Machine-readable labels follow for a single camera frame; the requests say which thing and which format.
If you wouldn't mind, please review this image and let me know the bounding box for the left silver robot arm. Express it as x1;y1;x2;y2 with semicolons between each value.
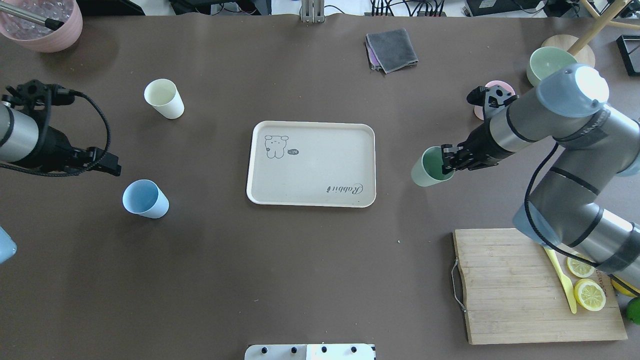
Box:
0;79;122;178

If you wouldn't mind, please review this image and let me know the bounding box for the green cup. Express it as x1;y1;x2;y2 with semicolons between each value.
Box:
411;146;455;187

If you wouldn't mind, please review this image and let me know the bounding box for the aluminium frame post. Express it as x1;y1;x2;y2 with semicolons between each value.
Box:
300;0;325;24

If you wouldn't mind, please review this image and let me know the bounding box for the yellow lemon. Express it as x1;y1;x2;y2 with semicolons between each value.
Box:
610;275;640;297

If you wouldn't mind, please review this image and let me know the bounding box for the blue cup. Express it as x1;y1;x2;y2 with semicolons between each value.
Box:
122;179;170;219

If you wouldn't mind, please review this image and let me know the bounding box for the lemon slice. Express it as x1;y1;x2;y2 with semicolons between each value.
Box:
573;278;607;312
566;251;595;279

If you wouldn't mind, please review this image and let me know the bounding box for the pink bowl with ice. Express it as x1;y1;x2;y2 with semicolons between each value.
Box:
0;0;83;53

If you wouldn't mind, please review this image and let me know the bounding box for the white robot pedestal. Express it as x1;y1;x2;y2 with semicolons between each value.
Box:
244;342;377;360

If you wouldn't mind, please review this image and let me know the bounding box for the wooden mug tree stand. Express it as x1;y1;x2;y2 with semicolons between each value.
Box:
541;0;640;68

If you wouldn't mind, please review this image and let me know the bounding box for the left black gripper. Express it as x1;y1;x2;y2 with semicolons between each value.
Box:
2;79;122;177

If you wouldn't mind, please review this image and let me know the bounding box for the cream rabbit tray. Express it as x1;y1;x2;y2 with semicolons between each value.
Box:
246;121;377;208

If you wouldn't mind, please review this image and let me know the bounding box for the grey folded cloth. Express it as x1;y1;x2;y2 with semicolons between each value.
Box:
365;28;418;74

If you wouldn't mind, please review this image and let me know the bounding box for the cream cup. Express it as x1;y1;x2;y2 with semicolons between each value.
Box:
143;79;185;120

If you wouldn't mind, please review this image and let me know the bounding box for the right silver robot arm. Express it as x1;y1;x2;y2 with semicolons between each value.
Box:
442;63;640;288

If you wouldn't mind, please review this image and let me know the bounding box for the yellow plastic knife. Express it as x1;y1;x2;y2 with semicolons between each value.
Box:
543;247;578;314

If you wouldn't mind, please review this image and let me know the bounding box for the wooden cutting board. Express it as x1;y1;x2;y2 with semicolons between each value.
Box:
452;228;627;346

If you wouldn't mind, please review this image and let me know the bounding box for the black metal scoop handle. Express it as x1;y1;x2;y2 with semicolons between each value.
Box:
0;1;65;31

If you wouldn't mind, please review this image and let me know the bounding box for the green bowl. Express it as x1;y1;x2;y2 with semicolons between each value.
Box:
526;47;578;87

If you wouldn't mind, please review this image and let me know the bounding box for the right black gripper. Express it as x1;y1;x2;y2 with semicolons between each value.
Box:
441;85;518;174

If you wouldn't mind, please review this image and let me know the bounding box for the green lime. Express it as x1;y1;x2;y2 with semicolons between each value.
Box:
625;297;640;326

